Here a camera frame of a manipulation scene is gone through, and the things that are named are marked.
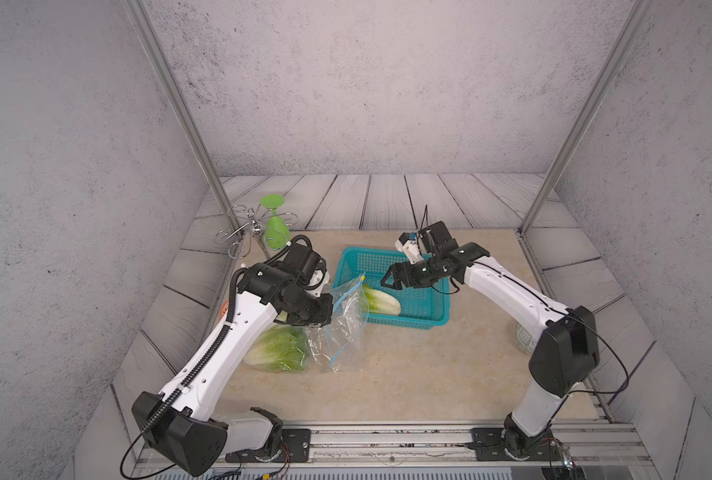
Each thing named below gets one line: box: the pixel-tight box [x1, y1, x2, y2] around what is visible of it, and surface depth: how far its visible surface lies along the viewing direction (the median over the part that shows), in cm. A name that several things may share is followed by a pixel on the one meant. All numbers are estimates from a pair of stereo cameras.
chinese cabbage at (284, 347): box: [244, 324, 311, 372], surface depth 82 cm
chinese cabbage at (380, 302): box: [362, 283, 401, 316], surface depth 93 cm
